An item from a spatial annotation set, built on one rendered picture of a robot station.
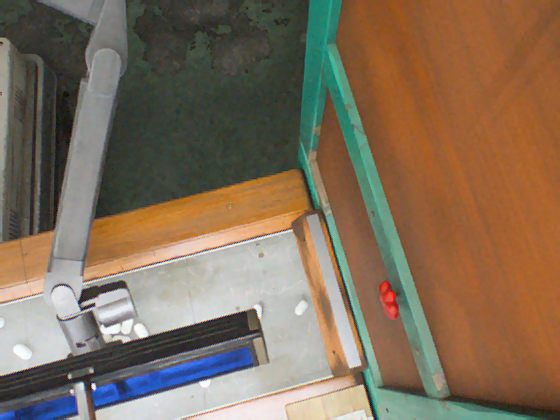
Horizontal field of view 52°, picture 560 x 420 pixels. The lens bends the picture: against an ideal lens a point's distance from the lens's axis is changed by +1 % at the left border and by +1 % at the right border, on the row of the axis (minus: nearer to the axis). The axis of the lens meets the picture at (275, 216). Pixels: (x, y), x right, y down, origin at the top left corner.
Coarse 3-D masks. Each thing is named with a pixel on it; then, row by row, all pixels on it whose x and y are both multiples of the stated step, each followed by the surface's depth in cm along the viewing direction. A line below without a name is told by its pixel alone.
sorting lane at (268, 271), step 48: (288, 240) 117; (144, 288) 115; (192, 288) 115; (240, 288) 115; (288, 288) 114; (0, 336) 113; (48, 336) 113; (288, 336) 112; (240, 384) 110; (288, 384) 110
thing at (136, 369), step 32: (224, 320) 80; (256, 320) 78; (96, 352) 80; (128, 352) 78; (160, 352) 76; (192, 352) 75; (224, 352) 76; (256, 352) 78; (0, 384) 78; (32, 384) 76; (64, 384) 74; (128, 384) 77; (160, 384) 78; (192, 384) 80; (0, 416) 75; (32, 416) 77; (64, 416) 78
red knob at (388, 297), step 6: (384, 282) 63; (378, 288) 65; (384, 288) 63; (390, 288) 63; (384, 294) 63; (390, 294) 62; (396, 294) 64; (384, 300) 63; (390, 300) 62; (396, 300) 63; (384, 306) 64; (390, 306) 62; (396, 306) 62; (390, 312) 63; (396, 312) 63
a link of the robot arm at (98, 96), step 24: (96, 72) 83; (96, 96) 86; (96, 120) 88; (72, 144) 89; (96, 144) 89; (72, 168) 89; (96, 168) 90; (72, 192) 90; (96, 192) 92; (72, 216) 92; (72, 240) 93; (48, 264) 94; (72, 264) 93; (48, 288) 93; (72, 288) 95
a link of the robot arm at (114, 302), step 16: (64, 288) 93; (96, 288) 100; (112, 288) 99; (128, 288) 103; (64, 304) 94; (80, 304) 96; (96, 304) 98; (112, 304) 99; (128, 304) 99; (112, 320) 99
